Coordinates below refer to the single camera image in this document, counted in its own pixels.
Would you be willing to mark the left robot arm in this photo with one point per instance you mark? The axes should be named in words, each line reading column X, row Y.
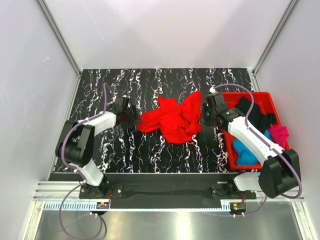
column 76, row 142

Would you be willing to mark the right aluminium frame post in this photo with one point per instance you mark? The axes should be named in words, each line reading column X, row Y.
column 275, row 34

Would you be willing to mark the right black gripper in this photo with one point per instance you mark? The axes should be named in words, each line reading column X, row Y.
column 202, row 120

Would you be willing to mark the aluminium frame post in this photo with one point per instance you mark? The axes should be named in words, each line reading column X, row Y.
column 275, row 34
column 58, row 35

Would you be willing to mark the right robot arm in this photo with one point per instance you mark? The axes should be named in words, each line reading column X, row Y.
column 280, row 171

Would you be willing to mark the pink t shirt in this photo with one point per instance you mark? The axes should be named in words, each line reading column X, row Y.
column 279, row 134

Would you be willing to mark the aluminium rail with cable duct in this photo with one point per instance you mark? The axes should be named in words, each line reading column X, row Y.
column 65, row 196

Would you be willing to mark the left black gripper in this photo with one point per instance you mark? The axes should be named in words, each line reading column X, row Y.
column 134, row 116

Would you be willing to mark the left aluminium frame post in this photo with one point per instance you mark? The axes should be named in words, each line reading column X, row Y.
column 58, row 35

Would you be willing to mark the left yellow connector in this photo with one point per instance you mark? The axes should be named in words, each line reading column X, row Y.
column 103, row 205

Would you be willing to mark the red t shirt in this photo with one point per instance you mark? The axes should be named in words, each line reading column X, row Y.
column 178, row 123

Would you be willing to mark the blue t shirt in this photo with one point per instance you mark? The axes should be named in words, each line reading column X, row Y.
column 245, row 156

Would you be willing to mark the yellow connector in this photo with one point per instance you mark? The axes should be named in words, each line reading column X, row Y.
column 103, row 205
column 237, row 206

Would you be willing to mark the black t shirt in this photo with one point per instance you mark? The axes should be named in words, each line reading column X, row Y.
column 258, row 119

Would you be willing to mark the right yellow connector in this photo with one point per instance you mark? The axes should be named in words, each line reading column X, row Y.
column 237, row 206

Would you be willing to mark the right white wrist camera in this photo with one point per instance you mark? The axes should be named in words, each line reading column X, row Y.
column 212, row 90

